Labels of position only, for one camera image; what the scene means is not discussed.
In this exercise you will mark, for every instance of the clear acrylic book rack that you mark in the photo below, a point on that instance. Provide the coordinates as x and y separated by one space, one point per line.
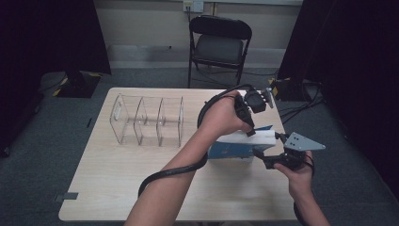
147 121

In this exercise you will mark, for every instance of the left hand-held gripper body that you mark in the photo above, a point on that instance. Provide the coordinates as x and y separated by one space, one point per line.
255 100

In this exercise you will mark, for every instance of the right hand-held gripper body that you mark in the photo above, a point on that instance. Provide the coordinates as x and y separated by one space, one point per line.
299 144

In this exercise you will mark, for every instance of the grey tape strip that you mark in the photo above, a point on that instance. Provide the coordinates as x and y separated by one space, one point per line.
67 196

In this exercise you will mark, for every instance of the blue book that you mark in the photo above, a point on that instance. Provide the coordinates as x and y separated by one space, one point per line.
232 150

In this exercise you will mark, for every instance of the black folding chair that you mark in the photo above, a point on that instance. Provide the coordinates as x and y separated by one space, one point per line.
219 47

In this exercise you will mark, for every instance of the black stand base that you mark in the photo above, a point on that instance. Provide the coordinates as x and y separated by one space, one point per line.
288 91
78 84

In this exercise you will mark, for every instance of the person's right hand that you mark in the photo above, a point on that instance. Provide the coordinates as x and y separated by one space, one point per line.
299 180

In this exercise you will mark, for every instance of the person's left hand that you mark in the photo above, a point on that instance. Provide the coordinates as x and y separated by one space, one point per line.
219 116

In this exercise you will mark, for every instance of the white wall outlet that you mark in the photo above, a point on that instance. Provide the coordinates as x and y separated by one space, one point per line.
194 5

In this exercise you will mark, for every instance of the dark curtain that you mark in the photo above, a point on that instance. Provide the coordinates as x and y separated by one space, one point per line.
360 62
47 47

